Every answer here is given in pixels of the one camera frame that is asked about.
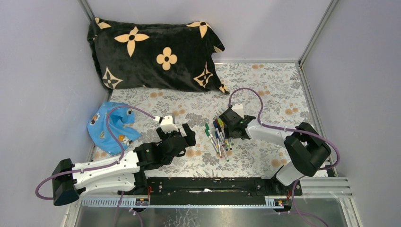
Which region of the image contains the bundle of coloured marker pens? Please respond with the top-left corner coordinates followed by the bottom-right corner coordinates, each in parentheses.
top-left (204, 118), bottom-right (233, 162)

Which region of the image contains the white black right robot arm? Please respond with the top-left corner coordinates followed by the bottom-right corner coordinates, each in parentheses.
top-left (219, 107), bottom-right (331, 195)

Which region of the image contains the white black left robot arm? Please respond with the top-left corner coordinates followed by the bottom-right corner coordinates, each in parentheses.
top-left (52, 123), bottom-right (196, 206)

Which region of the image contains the floral patterned table mat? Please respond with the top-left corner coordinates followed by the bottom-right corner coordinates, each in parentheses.
top-left (110, 63), bottom-right (314, 178)

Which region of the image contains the blue cartoon cloth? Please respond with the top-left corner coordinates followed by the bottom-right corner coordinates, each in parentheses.
top-left (87, 102), bottom-right (140, 156)

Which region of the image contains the black floral pillow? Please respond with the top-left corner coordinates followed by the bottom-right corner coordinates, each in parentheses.
top-left (87, 17), bottom-right (229, 94)

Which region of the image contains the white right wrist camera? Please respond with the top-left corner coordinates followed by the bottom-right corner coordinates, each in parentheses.
top-left (231, 104), bottom-right (244, 118)

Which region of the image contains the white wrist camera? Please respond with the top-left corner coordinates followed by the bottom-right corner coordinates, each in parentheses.
top-left (231, 104), bottom-right (244, 118)
top-left (159, 114), bottom-right (178, 133)

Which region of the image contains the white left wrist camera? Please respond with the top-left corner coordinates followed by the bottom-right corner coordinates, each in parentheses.
top-left (159, 114), bottom-right (178, 133)

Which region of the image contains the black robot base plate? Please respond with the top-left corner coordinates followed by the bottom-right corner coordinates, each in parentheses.
top-left (117, 177), bottom-right (303, 206)

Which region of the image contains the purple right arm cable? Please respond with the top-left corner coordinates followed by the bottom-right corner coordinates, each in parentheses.
top-left (228, 87), bottom-right (340, 227)

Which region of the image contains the aluminium frame rail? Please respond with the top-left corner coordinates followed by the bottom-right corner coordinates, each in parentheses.
top-left (64, 177), bottom-right (360, 227)

